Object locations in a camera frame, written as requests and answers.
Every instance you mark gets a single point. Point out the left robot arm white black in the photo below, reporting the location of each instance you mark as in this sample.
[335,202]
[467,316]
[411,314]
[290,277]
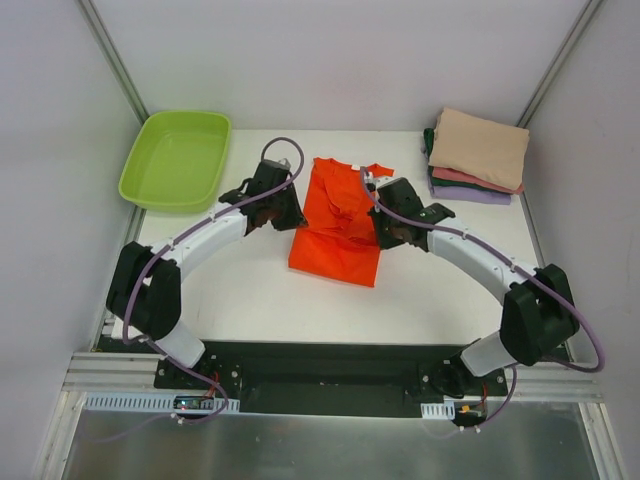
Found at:
[145,291]

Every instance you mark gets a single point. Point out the green plastic bin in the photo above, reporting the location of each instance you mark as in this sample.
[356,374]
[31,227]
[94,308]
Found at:
[176,162]

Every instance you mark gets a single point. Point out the lilac folded t shirt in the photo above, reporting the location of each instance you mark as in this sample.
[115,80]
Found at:
[480,197]

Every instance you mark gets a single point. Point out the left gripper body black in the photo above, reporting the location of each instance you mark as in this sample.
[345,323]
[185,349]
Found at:
[288,206]

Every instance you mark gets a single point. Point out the left white cable duct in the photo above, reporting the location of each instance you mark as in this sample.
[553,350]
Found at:
[159,403]

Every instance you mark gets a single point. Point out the aluminium corner post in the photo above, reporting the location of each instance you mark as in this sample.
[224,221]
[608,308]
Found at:
[587,15]
[108,48]

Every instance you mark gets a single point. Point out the white cable duct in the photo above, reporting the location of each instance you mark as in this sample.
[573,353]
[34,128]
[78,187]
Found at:
[438,411]
[159,403]

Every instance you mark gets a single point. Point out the beige folded t shirt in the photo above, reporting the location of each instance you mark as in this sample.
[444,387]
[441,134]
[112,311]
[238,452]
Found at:
[490,151]

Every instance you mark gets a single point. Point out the right aluminium corner post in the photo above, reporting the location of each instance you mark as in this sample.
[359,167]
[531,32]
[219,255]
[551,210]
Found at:
[587,15]

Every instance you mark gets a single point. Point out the right white cable duct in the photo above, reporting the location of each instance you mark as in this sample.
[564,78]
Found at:
[438,411]

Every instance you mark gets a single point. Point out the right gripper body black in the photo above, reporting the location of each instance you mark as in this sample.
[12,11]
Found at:
[386,220]

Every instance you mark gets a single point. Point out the pink folded t shirt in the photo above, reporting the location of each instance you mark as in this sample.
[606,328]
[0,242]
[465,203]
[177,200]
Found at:
[457,176]

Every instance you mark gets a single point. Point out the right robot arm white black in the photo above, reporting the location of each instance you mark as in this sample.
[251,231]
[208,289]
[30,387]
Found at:
[537,308]

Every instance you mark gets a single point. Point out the dark green folded t shirt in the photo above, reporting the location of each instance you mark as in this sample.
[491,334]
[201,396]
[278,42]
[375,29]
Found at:
[428,141]

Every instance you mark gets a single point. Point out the left aluminium corner post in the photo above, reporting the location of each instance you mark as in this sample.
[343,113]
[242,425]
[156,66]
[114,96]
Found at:
[108,48]

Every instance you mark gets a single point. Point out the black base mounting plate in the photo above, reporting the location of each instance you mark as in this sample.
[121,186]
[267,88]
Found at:
[354,380]

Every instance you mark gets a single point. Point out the orange t shirt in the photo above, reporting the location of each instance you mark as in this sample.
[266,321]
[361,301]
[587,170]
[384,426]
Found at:
[339,242]

